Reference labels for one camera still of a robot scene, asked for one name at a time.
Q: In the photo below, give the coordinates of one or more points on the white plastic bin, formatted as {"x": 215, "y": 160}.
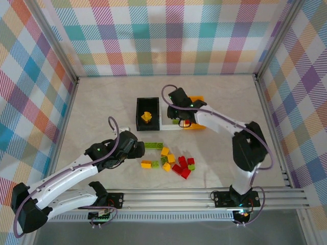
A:
{"x": 164, "y": 126}

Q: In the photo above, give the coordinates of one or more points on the long green lego brick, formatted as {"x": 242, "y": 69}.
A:
{"x": 154, "y": 145}

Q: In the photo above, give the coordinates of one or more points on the red lego brick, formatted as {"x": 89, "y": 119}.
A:
{"x": 190, "y": 161}
{"x": 182, "y": 160}
{"x": 176, "y": 169}
{"x": 187, "y": 123}
{"x": 185, "y": 173}

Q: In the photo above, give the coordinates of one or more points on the orange plastic bin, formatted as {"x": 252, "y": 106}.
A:
{"x": 198, "y": 99}

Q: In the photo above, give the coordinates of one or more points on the black plastic bin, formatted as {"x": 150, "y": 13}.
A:
{"x": 153, "y": 107}

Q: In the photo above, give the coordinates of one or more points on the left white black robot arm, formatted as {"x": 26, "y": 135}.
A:
{"x": 64, "y": 176}

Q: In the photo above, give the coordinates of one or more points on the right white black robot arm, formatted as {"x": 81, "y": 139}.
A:
{"x": 217, "y": 120}

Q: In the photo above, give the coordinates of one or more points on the green circuit board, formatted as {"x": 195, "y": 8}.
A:
{"x": 101, "y": 218}

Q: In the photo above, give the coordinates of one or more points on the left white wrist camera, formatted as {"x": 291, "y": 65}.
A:
{"x": 125, "y": 128}

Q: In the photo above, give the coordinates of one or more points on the thin aluminium back rail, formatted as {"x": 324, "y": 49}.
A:
{"x": 166, "y": 75}

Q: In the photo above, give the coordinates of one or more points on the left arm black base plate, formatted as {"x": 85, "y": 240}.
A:
{"x": 117, "y": 200}

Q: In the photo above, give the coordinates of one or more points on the wide aluminium mounting rail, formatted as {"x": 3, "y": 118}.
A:
{"x": 166, "y": 200}

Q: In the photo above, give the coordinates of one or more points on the aluminium side rail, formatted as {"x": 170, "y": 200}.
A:
{"x": 265, "y": 107}
{"x": 69, "y": 112}

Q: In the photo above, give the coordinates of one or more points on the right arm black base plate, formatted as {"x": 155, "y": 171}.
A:
{"x": 222, "y": 199}

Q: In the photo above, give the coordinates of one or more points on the aluminium frame post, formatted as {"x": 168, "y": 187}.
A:
{"x": 51, "y": 38}
{"x": 278, "y": 38}

